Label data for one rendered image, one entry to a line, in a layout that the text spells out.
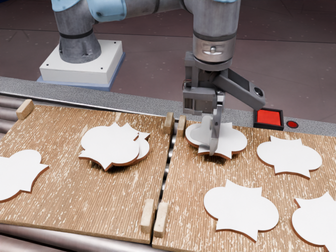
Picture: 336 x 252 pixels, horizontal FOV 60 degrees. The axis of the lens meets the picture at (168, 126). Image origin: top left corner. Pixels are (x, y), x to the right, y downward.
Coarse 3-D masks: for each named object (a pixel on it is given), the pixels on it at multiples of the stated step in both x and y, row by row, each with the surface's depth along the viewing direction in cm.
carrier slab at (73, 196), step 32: (32, 128) 74; (64, 128) 74; (160, 128) 74; (64, 160) 66; (160, 160) 66; (32, 192) 59; (64, 192) 59; (96, 192) 59; (128, 192) 59; (32, 224) 54; (64, 224) 54; (96, 224) 54; (128, 224) 54
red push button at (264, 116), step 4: (260, 112) 80; (264, 112) 80; (268, 112) 80; (272, 112) 80; (276, 112) 80; (260, 116) 79; (264, 116) 79; (268, 116) 79; (272, 116) 79; (276, 116) 79; (260, 120) 78; (264, 120) 78; (268, 120) 78; (272, 120) 78; (276, 120) 78; (276, 124) 76
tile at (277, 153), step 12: (264, 144) 68; (276, 144) 68; (288, 144) 68; (300, 144) 68; (264, 156) 65; (276, 156) 65; (288, 156) 65; (300, 156) 65; (312, 156) 65; (276, 168) 63; (288, 168) 63; (300, 168) 63; (312, 168) 63
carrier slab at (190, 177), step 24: (312, 144) 70; (192, 168) 64; (216, 168) 64; (240, 168) 64; (264, 168) 64; (168, 192) 59; (192, 192) 59; (264, 192) 59; (288, 192) 59; (312, 192) 59; (168, 216) 55; (192, 216) 55; (288, 216) 55; (168, 240) 51; (192, 240) 51; (216, 240) 51; (240, 240) 51; (264, 240) 51; (288, 240) 51
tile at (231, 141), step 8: (192, 128) 68; (224, 128) 68; (232, 128) 69; (224, 136) 66; (232, 136) 66; (240, 136) 67; (192, 144) 64; (200, 144) 64; (224, 144) 64; (232, 144) 64; (240, 144) 65; (200, 152) 62; (208, 152) 63; (216, 152) 62; (224, 152) 62; (232, 152) 64
